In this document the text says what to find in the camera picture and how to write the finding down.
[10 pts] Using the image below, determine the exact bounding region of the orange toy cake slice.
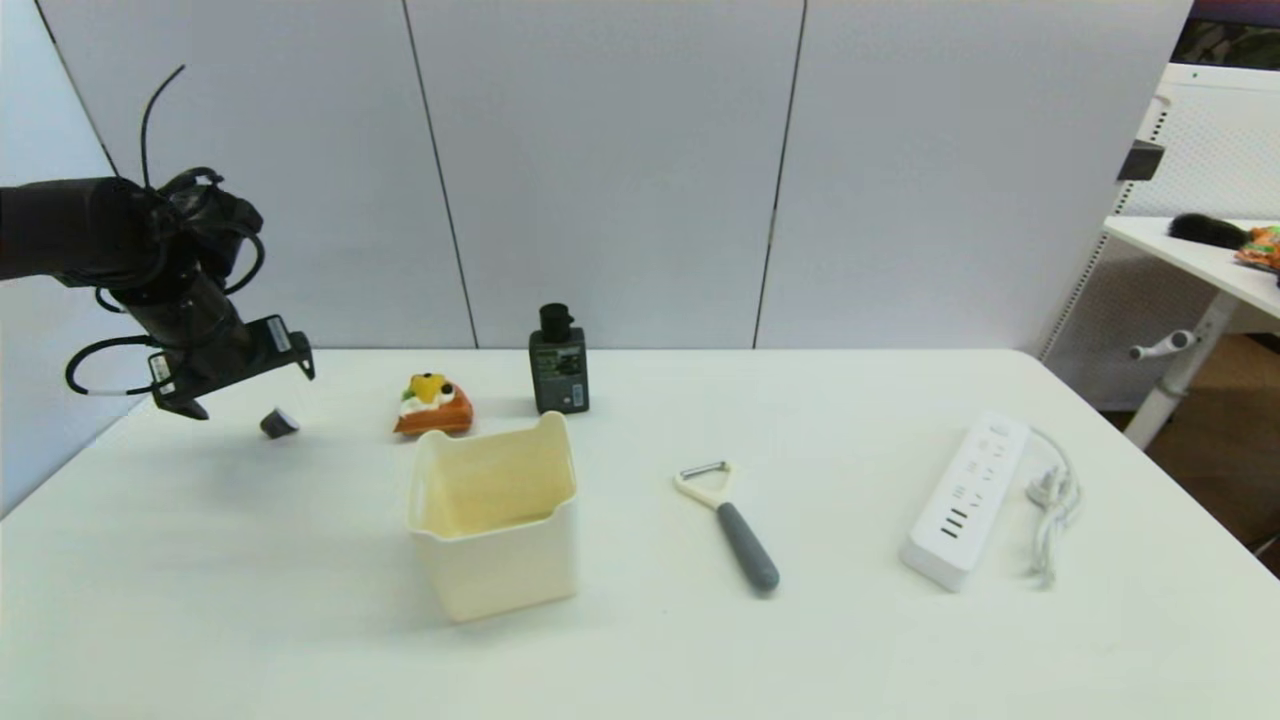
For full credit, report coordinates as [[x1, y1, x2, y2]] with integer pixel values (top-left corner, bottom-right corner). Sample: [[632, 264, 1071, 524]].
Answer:
[[394, 373, 476, 438]]

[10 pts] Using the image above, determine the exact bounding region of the dark bottle with black cap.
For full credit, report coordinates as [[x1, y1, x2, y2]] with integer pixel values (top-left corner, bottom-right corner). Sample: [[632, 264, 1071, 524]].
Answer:
[[529, 303, 590, 416]]

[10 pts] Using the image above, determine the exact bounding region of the cream plastic storage bin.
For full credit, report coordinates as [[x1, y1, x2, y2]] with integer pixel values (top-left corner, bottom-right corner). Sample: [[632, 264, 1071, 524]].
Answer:
[[405, 410, 581, 623]]

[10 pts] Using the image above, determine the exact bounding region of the white power strip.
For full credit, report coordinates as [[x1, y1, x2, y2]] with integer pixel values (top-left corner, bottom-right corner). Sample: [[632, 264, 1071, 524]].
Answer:
[[898, 412, 1030, 592]]

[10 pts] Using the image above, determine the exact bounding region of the small black box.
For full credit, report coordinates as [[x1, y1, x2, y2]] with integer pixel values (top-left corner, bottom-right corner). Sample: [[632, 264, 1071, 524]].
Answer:
[[1115, 140, 1164, 182]]

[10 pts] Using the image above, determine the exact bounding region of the white side table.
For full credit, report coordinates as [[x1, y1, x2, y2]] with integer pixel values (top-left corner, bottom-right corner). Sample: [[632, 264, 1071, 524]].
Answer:
[[1100, 215, 1280, 451]]

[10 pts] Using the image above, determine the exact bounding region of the black furry brush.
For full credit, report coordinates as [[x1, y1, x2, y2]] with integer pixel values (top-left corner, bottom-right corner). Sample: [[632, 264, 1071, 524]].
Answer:
[[1166, 212, 1251, 251]]

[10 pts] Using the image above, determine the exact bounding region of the white pegboard panel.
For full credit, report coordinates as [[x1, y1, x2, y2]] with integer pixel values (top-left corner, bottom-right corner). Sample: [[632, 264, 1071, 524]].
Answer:
[[1040, 63, 1280, 411]]

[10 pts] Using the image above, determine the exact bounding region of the orange snack packet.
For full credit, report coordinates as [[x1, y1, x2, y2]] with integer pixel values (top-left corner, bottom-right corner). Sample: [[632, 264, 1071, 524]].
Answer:
[[1232, 225, 1280, 273]]

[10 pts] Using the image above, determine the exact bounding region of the dark background screen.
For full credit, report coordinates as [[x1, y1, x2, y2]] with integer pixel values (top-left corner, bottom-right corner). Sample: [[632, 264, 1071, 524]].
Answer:
[[1168, 0, 1280, 69]]

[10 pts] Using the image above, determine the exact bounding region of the peeler with grey handle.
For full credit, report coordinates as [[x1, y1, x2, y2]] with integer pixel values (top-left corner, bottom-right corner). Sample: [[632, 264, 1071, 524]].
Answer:
[[672, 461, 780, 594]]

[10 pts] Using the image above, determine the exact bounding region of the white power cord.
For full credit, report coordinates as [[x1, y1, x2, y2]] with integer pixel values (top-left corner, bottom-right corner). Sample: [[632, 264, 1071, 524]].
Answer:
[[1022, 428, 1082, 588]]

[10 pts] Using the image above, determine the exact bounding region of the grey table crank handle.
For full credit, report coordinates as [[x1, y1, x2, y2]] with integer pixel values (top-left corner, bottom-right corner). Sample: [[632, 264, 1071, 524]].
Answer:
[[1128, 330, 1197, 362]]

